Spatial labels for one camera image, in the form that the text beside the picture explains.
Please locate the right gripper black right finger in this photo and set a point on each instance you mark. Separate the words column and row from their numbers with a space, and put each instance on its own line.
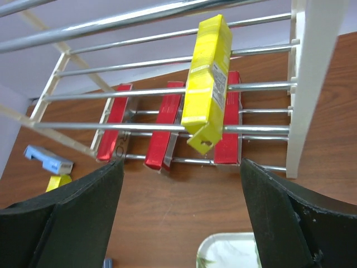
column 294, row 226

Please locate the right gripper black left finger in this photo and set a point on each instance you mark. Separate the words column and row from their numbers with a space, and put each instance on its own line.
column 66, row 227

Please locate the yellow toothpaste box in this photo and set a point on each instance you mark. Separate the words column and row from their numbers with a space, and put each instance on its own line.
column 206, row 85
column 58, row 181

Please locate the cream metal-rod shelf rack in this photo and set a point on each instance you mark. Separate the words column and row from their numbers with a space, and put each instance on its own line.
column 314, row 29

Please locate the blue toothpaste box centre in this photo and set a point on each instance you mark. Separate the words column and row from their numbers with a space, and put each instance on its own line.
column 108, row 263

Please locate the light blue toothpaste box far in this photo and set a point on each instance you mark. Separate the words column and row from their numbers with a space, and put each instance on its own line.
column 50, row 161

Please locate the leaf-pattern serving tray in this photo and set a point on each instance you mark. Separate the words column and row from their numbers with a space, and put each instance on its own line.
column 228, row 250

